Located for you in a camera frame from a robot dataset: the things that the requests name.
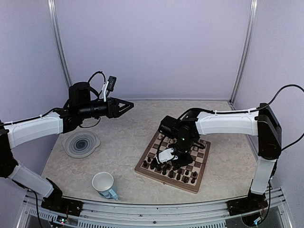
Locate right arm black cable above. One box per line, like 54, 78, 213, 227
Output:
266, 84, 304, 150

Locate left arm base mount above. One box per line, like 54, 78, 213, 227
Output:
41, 196, 83, 217

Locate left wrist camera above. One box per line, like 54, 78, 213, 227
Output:
99, 76, 117, 101

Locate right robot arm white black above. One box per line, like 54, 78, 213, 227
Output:
153, 103, 282, 211

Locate aluminium frame post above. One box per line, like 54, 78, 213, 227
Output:
229, 0, 258, 106
47, 0, 73, 90

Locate wooden chess board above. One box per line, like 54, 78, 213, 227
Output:
134, 132, 211, 194

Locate left aluminium frame post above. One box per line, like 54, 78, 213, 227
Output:
47, 0, 73, 90

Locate grey silicone round lid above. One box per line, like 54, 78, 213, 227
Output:
62, 131, 100, 159

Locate front aluminium rail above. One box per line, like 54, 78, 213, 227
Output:
15, 188, 295, 228

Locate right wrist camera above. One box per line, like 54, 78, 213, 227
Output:
152, 148, 178, 165

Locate dark queen piece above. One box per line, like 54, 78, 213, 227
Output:
176, 173, 181, 181

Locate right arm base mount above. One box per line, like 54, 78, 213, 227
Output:
227, 194, 268, 216

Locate dark bishop piece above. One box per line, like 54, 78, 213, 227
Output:
168, 170, 174, 178

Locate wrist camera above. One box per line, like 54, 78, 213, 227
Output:
152, 148, 178, 165
99, 76, 117, 101

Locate light blue mug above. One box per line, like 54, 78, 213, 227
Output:
91, 171, 119, 200

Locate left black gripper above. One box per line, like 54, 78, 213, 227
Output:
78, 96, 133, 119

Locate right aluminium frame post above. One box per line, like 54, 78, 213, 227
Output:
229, 0, 258, 106

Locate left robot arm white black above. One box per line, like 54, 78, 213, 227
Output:
0, 77, 134, 211

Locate dark rook piece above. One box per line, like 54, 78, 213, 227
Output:
182, 176, 189, 183

